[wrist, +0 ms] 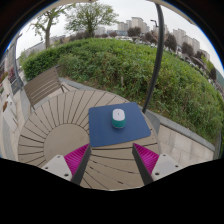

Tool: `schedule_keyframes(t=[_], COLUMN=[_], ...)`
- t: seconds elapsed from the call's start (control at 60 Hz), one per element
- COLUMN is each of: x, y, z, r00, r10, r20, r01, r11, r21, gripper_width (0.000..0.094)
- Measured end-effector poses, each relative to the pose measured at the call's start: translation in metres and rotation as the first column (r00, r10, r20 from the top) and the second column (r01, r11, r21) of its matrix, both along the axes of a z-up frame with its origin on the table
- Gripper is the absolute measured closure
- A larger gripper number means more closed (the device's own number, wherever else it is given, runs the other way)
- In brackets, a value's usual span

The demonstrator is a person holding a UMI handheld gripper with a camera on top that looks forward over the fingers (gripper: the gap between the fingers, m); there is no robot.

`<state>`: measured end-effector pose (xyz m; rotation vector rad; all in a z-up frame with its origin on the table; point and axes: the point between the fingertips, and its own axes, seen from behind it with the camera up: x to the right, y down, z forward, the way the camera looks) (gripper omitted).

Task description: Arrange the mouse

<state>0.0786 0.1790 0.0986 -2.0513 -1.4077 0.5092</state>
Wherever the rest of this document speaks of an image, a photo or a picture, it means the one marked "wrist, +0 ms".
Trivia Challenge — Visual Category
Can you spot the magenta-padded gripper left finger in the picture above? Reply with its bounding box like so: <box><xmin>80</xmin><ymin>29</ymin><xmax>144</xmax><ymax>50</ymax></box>
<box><xmin>41</xmin><ymin>143</ymin><xmax>92</xmax><ymax>186</ymax></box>

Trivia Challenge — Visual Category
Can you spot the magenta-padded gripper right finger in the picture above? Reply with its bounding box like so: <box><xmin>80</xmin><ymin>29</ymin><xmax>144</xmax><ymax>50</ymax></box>
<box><xmin>131</xmin><ymin>143</ymin><xmax>184</xmax><ymax>186</ymax></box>

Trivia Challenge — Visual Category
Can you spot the white and teal computer mouse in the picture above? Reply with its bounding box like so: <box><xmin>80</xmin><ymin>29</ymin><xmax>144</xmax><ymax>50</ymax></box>
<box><xmin>111</xmin><ymin>108</ymin><xmax>127</xmax><ymax>130</ymax></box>

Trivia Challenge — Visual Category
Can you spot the blue rectangular mouse pad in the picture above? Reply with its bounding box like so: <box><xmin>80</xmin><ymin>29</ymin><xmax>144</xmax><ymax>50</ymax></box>
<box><xmin>88</xmin><ymin>101</ymin><xmax>152</xmax><ymax>148</ymax></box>

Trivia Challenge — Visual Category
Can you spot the white planter box with flowers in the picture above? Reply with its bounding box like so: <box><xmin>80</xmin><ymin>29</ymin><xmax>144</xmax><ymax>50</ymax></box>
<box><xmin>1</xmin><ymin>96</ymin><xmax>19</xmax><ymax>134</ymax></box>

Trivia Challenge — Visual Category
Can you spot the slatted wooden chair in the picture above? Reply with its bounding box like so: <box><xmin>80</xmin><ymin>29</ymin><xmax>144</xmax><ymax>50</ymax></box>
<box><xmin>23</xmin><ymin>65</ymin><xmax>69</xmax><ymax>111</ymax></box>

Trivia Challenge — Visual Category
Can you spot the dark curved umbrella pole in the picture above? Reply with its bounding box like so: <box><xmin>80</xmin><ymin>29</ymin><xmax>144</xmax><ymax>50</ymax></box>
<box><xmin>141</xmin><ymin>3</ymin><xmax>165</xmax><ymax>114</ymax></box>

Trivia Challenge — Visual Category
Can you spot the green hedge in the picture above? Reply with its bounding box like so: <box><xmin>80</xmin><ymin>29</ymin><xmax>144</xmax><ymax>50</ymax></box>
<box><xmin>21</xmin><ymin>37</ymin><xmax>224</xmax><ymax>144</ymax></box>

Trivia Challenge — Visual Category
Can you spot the tree with bare trunk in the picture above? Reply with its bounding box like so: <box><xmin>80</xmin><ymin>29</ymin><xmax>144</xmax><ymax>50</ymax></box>
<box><xmin>29</xmin><ymin>3</ymin><xmax>73</xmax><ymax>51</ymax></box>

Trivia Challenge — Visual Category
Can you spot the group of apartment buildings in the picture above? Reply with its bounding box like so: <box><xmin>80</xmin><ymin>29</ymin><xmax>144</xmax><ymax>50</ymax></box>
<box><xmin>116</xmin><ymin>16</ymin><xmax>213</xmax><ymax>64</ymax></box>

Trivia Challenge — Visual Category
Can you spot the round leafy tree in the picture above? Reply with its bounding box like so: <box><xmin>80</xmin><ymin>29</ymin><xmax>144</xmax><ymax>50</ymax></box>
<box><xmin>64</xmin><ymin>1</ymin><xmax>119</xmax><ymax>39</ymax></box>

